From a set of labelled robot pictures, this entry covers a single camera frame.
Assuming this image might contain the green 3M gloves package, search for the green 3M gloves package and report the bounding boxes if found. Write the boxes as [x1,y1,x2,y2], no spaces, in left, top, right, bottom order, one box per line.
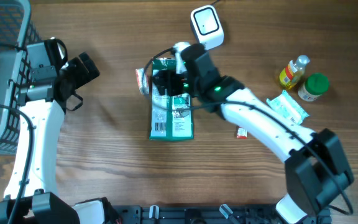
[149,57,195,141]

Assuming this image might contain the small red white packet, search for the small red white packet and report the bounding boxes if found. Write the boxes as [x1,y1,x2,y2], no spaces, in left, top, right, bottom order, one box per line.
[135,68,150,95]

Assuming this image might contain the red snack stick packet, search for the red snack stick packet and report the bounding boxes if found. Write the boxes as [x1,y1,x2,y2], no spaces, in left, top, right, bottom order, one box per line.
[236,126,248,139]

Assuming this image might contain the teal wet wipes pack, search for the teal wet wipes pack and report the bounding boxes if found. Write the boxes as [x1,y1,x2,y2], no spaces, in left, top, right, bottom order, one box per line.
[266,90,309,124]

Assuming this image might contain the yellow liquid soap bottle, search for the yellow liquid soap bottle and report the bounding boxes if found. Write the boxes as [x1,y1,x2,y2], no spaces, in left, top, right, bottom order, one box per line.
[278,55,310,90]

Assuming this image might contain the green round can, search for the green round can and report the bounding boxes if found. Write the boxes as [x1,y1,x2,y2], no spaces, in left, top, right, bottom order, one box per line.
[298,73,330,102]

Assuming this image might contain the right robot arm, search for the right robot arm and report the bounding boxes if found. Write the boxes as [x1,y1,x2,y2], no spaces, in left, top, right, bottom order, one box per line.
[153,42,354,223]

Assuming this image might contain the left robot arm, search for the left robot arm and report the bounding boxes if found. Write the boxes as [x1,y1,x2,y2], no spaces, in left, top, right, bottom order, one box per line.
[0,39,122,223]

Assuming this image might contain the white barcode scanner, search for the white barcode scanner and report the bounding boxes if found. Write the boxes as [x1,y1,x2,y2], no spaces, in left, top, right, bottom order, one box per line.
[190,5,224,50]

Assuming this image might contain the grey plastic mesh basket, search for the grey plastic mesh basket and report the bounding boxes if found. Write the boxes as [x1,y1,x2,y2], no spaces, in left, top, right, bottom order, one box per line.
[0,0,41,155]

